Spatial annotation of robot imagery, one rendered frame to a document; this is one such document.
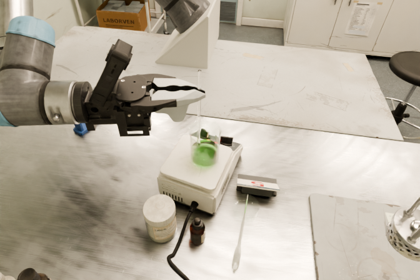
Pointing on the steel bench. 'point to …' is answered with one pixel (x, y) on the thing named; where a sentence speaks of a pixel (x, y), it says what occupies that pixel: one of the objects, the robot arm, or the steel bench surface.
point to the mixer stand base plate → (355, 240)
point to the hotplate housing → (192, 193)
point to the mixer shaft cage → (405, 231)
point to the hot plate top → (181, 159)
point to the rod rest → (80, 129)
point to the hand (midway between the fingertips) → (197, 90)
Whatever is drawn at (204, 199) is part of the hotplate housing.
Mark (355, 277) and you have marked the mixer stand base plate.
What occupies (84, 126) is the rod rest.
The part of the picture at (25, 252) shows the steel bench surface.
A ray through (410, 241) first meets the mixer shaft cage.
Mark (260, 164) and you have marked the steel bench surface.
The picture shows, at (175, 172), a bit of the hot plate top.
